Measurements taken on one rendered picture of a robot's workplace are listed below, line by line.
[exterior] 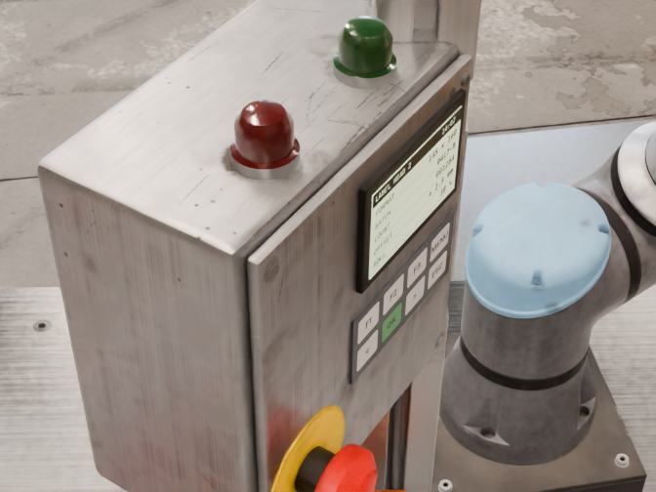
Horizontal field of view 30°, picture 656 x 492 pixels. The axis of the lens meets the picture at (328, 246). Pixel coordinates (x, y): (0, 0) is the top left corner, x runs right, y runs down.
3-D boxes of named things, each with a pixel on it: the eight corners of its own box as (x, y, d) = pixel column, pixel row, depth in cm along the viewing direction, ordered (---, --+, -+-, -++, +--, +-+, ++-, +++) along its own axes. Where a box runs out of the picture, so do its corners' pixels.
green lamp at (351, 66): (320, 75, 50) (320, 26, 48) (354, 46, 51) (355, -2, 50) (375, 96, 49) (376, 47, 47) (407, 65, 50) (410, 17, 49)
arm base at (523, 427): (467, 480, 111) (474, 410, 105) (415, 360, 122) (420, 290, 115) (620, 445, 114) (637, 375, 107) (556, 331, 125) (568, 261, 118)
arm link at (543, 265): (431, 322, 112) (439, 211, 103) (537, 261, 118) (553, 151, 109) (521, 403, 105) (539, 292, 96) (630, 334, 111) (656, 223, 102)
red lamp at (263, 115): (216, 164, 45) (213, 113, 44) (257, 129, 47) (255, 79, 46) (273, 188, 44) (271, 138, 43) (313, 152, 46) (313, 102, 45)
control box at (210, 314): (92, 475, 58) (29, 160, 46) (294, 271, 69) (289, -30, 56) (266, 578, 54) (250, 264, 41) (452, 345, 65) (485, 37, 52)
